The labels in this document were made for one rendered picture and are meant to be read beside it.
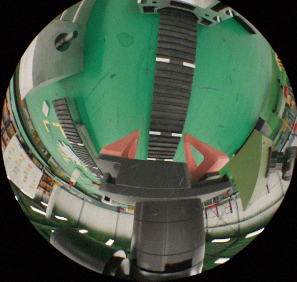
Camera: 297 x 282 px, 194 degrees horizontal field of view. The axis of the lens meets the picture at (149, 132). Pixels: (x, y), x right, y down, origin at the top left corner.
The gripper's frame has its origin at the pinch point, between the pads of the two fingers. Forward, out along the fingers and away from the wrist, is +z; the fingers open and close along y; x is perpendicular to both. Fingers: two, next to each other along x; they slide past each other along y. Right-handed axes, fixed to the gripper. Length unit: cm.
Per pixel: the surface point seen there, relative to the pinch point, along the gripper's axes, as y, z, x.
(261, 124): -36.6, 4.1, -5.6
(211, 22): -4.7, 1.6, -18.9
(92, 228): 488, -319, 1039
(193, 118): -5.6, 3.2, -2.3
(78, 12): 14.1, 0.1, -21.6
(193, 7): -1.5, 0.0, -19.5
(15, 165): 293, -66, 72
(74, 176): 37.2, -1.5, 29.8
